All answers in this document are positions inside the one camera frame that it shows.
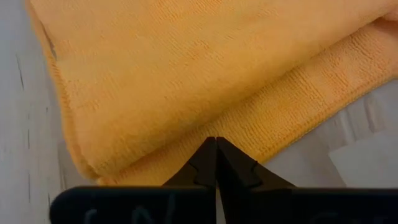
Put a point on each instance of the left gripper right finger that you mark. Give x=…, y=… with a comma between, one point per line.
x=295, y=207

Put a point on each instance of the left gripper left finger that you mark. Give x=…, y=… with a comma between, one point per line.
x=130, y=207

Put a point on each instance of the orange microfiber towel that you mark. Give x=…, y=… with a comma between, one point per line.
x=186, y=77

